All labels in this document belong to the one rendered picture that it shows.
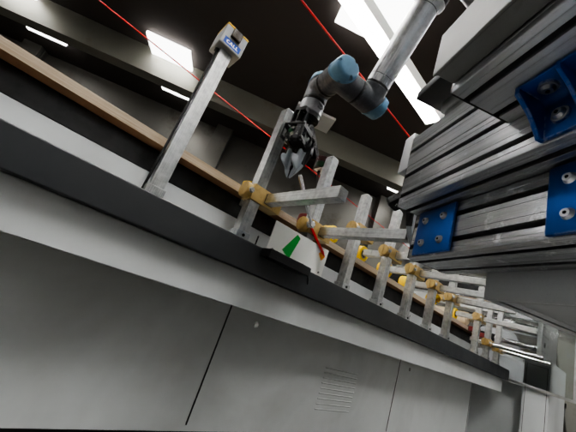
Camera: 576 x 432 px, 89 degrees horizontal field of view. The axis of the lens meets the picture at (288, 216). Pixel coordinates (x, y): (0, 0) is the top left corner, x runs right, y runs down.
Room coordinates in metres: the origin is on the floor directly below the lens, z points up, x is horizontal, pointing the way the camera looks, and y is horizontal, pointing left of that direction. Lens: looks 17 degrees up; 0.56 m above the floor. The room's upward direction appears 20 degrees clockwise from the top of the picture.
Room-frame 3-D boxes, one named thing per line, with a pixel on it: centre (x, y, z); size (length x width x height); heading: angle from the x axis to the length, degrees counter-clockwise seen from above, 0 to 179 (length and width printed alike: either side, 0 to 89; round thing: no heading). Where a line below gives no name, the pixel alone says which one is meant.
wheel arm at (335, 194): (0.79, 0.03, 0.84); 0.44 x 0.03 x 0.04; 36
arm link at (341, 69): (0.70, -0.01, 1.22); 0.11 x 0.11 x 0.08; 24
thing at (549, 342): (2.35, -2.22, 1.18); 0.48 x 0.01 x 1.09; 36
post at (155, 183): (0.69, 0.33, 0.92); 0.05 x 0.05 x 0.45; 36
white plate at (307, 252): (0.95, -0.08, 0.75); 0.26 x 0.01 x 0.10; 126
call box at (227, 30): (0.69, 0.32, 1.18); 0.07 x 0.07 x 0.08; 36
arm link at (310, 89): (0.78, 0.04, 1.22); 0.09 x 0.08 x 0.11; 24
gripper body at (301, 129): (0.78, 0.05, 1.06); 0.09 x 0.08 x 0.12; 146
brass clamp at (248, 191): (0.86, 0.10, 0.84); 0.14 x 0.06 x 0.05; 126
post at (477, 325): (2.03, -1.49, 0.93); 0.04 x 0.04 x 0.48; 36
